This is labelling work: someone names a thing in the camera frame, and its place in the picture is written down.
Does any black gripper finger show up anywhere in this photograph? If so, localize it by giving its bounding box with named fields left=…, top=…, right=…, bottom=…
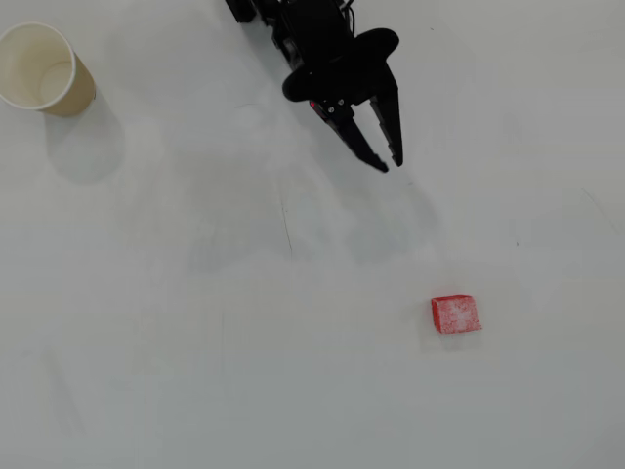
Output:
left=310, top=97, right=391, bottom=174
left=367, top=61, right=405, bottom=168

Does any red foam cube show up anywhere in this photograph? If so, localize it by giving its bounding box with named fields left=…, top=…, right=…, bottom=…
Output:
left=430, top=293, right=483, bottom=336

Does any beige paper cup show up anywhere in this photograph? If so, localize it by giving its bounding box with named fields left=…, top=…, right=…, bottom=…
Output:
left=0, top=21, right=98, bottom=118

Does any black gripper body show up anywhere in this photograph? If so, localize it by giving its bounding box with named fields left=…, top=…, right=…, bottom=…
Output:
left=272, top=0, right=360, bottom=75

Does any black cable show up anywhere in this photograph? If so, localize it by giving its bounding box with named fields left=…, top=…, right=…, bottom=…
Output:
left=340, top=0, right=359, bottom=36

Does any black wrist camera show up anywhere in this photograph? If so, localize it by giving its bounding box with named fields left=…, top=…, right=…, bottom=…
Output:
left=281, top=27, right=401, bottom=107

